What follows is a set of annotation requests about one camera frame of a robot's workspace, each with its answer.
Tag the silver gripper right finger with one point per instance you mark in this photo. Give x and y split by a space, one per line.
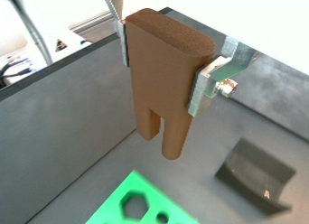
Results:
212 78

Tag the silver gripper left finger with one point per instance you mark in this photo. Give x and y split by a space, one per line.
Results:
115 6

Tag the brown two-legged peg block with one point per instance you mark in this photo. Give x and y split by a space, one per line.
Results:
167 51

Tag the green shape-sorting board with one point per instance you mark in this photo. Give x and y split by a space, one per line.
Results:
137 203

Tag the black gooseneck pole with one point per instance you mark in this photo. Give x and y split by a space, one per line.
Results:
32 30

